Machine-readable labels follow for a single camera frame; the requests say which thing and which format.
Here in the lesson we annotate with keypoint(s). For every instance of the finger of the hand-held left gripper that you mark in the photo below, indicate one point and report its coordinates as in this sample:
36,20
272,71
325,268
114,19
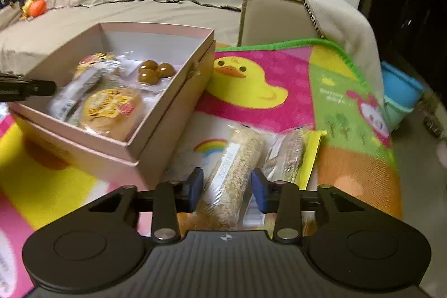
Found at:
31,88

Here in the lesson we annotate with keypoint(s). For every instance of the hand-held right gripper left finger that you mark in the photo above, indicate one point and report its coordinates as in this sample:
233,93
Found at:
196,187

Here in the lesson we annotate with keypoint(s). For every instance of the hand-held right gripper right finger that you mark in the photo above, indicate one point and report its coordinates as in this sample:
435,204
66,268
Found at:
258,194

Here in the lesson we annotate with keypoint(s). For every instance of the long oat grain packet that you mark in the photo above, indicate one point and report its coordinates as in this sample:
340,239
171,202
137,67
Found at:
230,172

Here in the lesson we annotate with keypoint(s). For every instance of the grey snack packet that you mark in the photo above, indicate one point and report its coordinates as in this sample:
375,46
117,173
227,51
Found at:
75,92

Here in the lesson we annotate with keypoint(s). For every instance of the yellow label bread packet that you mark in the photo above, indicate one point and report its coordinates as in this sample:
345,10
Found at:
96,60

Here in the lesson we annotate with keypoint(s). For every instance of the round bread packet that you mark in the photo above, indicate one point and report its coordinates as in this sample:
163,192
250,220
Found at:
111,113

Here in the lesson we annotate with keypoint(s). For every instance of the pink cardboard box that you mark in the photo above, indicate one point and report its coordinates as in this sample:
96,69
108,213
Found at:
104,158

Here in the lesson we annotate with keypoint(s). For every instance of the purple chocolate tray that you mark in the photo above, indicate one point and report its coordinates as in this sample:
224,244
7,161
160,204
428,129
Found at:
148,86

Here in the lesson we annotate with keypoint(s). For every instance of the brown chocolate ball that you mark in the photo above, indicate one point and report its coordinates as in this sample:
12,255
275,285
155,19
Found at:
146,66
147,76
164,69

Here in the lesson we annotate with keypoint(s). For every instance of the clear mixed grain bag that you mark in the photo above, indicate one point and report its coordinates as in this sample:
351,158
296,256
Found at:
288,155

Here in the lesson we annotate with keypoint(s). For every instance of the yellow snack packet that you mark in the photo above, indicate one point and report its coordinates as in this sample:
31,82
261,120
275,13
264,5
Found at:
312,155

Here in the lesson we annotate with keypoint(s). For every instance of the orange toy ball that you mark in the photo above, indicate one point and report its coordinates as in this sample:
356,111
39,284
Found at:
38,8

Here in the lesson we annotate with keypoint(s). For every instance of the colourful cartoon play mat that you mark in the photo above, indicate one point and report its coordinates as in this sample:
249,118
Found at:
272,99

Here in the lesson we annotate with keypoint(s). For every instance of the beige sofa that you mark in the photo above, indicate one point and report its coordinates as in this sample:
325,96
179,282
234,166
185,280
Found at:
195,15

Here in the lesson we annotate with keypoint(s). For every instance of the blue plastic tub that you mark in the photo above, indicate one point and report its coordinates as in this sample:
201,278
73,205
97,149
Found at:
398,92

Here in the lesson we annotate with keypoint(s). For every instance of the beige fringed throw blanket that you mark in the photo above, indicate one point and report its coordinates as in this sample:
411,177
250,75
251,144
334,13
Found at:
345,36

